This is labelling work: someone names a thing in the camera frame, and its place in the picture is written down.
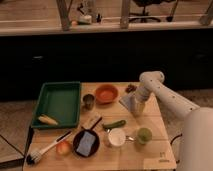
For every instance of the green apple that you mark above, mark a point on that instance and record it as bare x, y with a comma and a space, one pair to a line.
144, 135

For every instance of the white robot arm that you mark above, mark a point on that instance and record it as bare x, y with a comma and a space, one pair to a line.
196, 146

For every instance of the white dish brush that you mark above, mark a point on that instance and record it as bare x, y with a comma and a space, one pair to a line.
35, 155

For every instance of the green plastic tray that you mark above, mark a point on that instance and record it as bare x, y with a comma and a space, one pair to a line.
59, 101

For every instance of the white paper cup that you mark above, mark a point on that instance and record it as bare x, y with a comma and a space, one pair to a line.
116, 137

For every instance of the black frying pan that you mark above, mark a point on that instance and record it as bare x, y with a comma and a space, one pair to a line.
89, 126

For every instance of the orange bowl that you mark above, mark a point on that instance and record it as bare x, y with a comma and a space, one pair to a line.
106, 93

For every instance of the blue sponge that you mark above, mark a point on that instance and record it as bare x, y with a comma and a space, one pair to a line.
85, 142

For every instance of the wooden table leg left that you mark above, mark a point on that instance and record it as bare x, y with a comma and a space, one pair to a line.
64, 9

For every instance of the grey towel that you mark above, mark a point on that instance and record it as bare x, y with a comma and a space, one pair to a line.
127, 101

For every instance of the wooden table leg middle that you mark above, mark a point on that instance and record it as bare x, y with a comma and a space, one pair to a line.
125, 9

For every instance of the red peach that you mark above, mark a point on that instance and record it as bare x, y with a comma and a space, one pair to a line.
63, 148

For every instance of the wooden table leg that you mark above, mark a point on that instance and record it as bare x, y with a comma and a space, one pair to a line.
125, 9
64, 9

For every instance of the small metal cup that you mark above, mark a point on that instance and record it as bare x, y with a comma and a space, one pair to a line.
89, 101

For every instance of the black office chair base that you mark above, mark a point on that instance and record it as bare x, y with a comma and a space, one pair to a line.
144, 15

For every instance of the metal spoon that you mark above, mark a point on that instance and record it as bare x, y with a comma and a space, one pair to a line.
129, 138

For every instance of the green cucumber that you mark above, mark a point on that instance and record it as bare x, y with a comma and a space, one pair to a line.
114, 125

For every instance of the brown grape bunch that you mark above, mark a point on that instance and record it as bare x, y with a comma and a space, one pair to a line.
130, 88

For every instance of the yellow corn cob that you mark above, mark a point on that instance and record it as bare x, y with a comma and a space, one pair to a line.
47, 120

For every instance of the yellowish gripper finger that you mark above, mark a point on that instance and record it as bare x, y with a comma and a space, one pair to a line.
137, 107

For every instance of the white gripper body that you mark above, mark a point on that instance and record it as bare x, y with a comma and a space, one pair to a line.
142, 94

